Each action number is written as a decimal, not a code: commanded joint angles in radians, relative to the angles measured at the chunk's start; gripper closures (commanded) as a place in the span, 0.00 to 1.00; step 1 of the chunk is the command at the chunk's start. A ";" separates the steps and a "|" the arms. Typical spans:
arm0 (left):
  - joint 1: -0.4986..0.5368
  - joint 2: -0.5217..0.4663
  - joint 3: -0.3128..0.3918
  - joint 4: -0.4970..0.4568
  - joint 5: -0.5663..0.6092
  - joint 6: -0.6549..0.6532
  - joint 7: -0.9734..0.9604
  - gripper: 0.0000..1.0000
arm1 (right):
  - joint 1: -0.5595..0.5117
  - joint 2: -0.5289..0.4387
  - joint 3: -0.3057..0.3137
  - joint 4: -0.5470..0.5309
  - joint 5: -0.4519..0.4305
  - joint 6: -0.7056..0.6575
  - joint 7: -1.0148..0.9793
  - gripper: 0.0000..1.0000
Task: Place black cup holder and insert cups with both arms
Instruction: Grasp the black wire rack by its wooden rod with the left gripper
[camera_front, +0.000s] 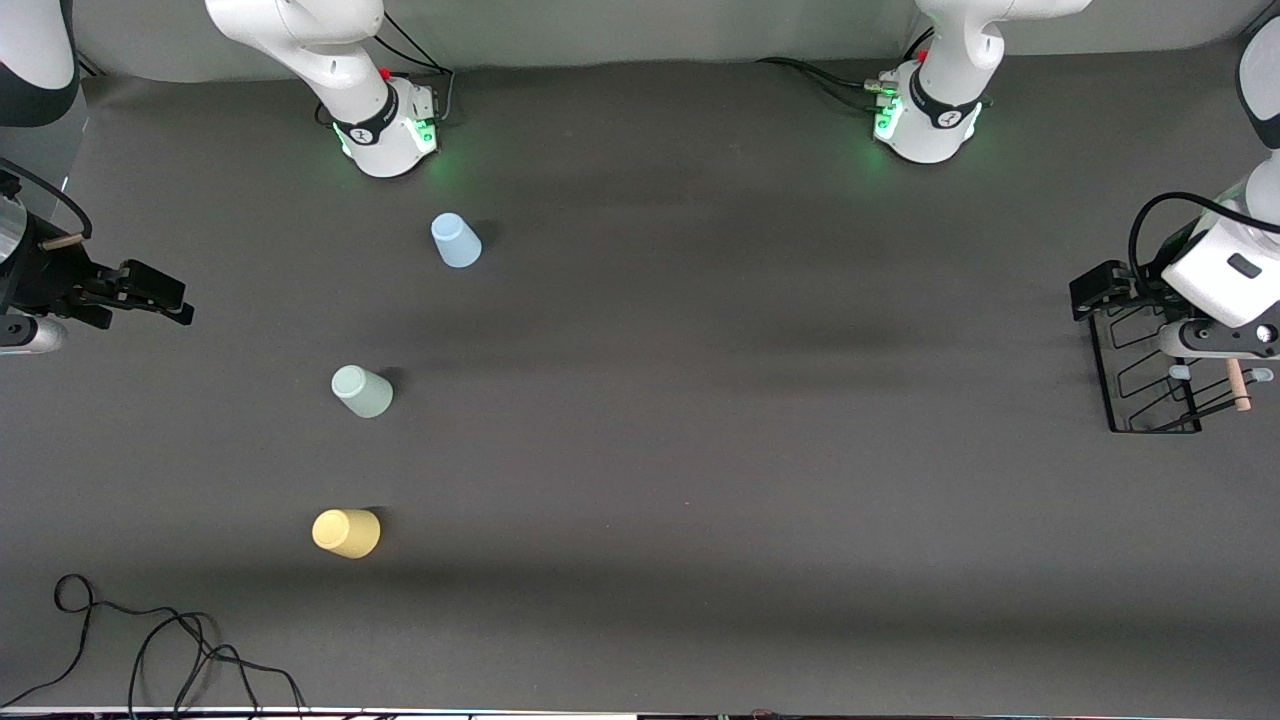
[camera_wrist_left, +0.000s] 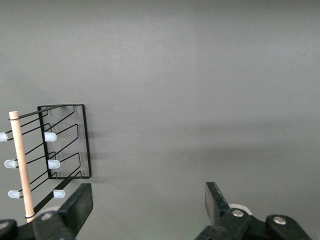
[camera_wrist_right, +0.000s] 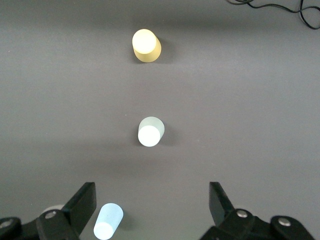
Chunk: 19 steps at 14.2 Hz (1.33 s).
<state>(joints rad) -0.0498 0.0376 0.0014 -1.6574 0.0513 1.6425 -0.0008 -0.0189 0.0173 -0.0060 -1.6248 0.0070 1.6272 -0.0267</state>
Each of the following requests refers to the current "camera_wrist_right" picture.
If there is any light blue plastic cup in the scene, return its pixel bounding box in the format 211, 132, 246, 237
93, 202, 125, 240

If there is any loose black cable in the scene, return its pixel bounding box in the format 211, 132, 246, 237
226, 0, 320, 30

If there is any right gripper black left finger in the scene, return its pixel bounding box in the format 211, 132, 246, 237
36, 181, 98, 240

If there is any yellow plastic cup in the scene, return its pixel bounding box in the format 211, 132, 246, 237
131, 28, 163, 64

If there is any pale green plastic cup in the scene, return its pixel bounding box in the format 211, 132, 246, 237
137, 116, 166, 148

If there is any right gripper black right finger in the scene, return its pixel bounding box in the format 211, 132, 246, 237
199, 181, 276, 240

